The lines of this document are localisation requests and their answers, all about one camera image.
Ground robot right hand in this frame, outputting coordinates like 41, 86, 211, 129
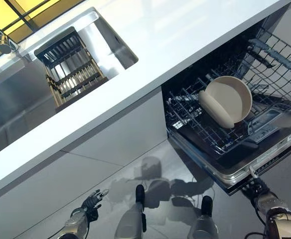
241, 166, 285, 212

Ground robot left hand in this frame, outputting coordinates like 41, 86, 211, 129
82, 189, 110, 222

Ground cream round plate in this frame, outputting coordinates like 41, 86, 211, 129
205, 76, 253, 124
198, 90, 235, 129

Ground robot left leg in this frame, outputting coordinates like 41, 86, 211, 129
114, 184, 147, 239

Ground robot leg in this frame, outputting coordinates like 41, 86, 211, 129
114, 184, 147, 239
186, 195, 220, 239

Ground white glossy cabinet door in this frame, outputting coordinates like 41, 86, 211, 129
60, 86, 168, 165
0, 149, 141, 239

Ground robot right leg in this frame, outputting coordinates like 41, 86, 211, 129
186, 195, 220, 239

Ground stainless steel sink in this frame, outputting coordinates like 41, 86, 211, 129
0, 7, 139, 160

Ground black dish drying rack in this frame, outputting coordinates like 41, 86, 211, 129
33, 26, 109, 108

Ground chrome kitchen faucet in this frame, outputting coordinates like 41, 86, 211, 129
0, 19, 19, 54

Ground wire dishwasher basket with tines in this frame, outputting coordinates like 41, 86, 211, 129
169, 72, 291, 155

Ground wire mesh dishwasher basket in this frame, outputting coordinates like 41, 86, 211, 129
245, 27, 291, 105

